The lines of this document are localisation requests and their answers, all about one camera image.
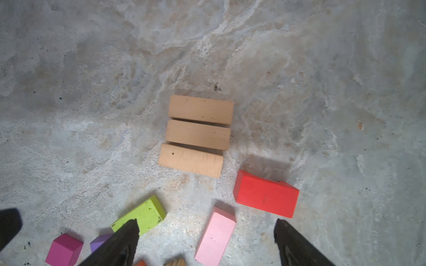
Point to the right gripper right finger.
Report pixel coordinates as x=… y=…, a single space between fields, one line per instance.
x=295 y=249

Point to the pink block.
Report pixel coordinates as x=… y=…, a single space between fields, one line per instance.
x=216 y=237

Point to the natural wood long block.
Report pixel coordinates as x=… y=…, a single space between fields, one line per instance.
x=190 y=160
x=207 y=136
x=201 y=109

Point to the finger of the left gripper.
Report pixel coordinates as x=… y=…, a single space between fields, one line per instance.
x=10 y=225

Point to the orange block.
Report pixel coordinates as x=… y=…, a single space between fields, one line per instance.
x=141 y=263

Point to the small natural wood cube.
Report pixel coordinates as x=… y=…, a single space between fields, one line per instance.
x=176 y=262

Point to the red arch block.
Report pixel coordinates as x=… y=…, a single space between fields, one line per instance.
x=279 y=198

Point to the lime green block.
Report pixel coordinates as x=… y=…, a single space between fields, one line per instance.
x=147 y=215

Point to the magenta cube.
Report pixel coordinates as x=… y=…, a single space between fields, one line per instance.
x=64 y=251

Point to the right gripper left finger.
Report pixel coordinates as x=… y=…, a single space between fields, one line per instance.
x=119 y=249

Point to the purple cube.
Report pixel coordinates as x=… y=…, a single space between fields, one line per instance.
x=97 y=242

